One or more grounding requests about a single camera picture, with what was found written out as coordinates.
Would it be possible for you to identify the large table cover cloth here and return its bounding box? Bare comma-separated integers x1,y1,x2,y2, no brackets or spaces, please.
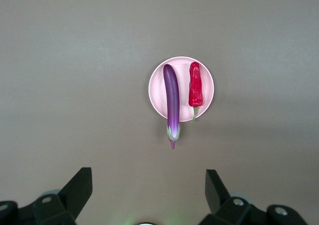
0,0,319,225

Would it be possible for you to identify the pale pink round plate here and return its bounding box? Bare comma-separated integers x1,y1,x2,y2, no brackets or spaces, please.
148,56,215,123

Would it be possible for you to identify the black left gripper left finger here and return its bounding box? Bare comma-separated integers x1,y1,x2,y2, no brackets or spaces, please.
0,167,94,225

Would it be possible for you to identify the red toy chili pepper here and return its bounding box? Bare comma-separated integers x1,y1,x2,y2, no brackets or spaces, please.
188,61,204,124

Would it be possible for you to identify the purple toy eggplant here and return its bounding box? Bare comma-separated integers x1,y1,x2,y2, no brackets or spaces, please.
162,63,181,150

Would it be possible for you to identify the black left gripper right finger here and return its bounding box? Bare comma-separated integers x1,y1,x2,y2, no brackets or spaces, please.
203,169,306,225

